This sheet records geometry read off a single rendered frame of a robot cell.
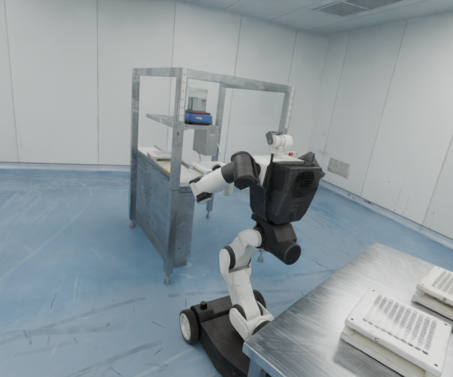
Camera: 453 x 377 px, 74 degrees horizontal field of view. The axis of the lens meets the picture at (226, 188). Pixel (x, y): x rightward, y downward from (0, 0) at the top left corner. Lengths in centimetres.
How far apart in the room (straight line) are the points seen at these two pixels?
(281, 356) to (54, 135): 519
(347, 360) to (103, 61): 522
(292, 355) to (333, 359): 11
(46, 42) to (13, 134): 149
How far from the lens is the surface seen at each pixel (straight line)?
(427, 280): 144
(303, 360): 96
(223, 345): 192
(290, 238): 153
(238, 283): 190
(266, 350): 95
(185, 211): 257
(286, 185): 134
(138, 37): 562
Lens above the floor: 152
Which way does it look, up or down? 17 degrees down
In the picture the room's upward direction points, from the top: 7 degrees clockwise
